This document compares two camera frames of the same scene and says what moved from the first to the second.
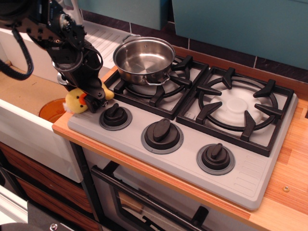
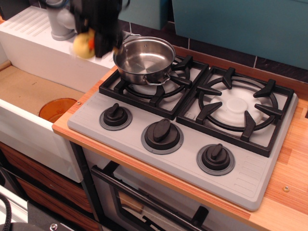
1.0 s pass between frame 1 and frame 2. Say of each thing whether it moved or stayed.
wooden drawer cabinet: stayed
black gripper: moved
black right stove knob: stayed
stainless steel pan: stayed
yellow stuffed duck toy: moved
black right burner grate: stayed
